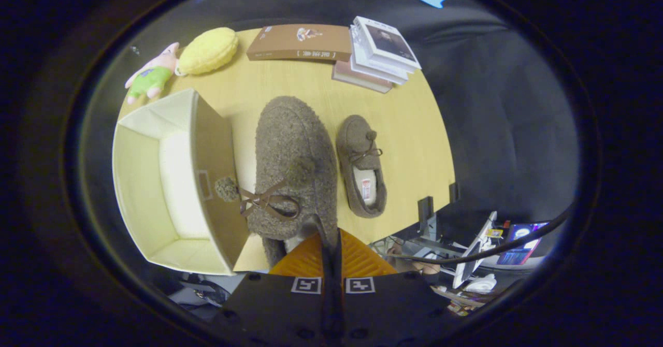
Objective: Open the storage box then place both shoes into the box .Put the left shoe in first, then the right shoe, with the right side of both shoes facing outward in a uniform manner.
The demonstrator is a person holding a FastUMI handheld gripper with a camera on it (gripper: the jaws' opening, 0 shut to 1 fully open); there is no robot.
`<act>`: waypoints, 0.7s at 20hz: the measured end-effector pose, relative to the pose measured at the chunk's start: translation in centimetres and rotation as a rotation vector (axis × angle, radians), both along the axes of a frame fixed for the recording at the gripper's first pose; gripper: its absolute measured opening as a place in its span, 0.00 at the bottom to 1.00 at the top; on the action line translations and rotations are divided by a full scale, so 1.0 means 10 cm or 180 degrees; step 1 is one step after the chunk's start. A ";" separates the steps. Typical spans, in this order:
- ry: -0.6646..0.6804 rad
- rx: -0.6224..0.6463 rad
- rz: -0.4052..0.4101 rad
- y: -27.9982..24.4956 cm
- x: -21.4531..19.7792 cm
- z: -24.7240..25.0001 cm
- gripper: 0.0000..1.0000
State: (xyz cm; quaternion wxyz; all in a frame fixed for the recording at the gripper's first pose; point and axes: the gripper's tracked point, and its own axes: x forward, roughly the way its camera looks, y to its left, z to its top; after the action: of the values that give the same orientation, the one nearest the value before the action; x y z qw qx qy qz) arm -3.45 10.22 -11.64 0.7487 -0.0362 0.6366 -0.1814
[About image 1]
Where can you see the white portrait cover book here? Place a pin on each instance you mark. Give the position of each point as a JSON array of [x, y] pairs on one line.
[[388, 44]]

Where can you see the brown hardcover book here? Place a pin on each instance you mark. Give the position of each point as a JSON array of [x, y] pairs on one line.
[[285, 39]]

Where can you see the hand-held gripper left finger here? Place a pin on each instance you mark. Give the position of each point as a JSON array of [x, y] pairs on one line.
[[279, 305]]

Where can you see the yellow round plush cushion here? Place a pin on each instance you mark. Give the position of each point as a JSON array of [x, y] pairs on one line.
[[207, 52]]

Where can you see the white flat monitor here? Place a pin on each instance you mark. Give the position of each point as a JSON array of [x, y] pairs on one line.
[[474, 254]]

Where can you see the beige fabric storage box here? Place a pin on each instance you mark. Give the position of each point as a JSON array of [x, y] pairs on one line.
[[140, 181]]

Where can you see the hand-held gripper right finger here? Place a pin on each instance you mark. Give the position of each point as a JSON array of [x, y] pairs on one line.
[[393, 305]]

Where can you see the brown fuzzy shoe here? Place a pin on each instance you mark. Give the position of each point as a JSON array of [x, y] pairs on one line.
[[357, 140], [292, 145]]

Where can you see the black table clamp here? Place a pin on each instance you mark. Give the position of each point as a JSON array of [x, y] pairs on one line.
[[454, 191], [424, 212]]

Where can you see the pink green plush toy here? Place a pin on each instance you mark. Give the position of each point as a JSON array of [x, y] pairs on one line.
[[150, 77]]

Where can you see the pink cover book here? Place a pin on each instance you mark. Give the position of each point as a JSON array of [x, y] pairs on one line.
[[357, 79]]

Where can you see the lit laptop screen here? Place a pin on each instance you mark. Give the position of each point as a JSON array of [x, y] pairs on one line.
[[520, 246]]

